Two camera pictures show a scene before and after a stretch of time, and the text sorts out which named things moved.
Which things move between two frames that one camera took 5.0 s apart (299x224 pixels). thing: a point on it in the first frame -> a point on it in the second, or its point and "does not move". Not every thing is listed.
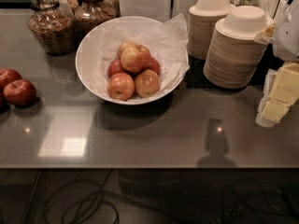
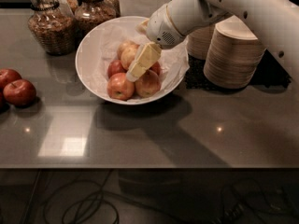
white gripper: [288, 38] -> [161, 26]
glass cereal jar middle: [92, 11] does not move
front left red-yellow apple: [121, 86] does not move
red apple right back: [153, 64] does not move
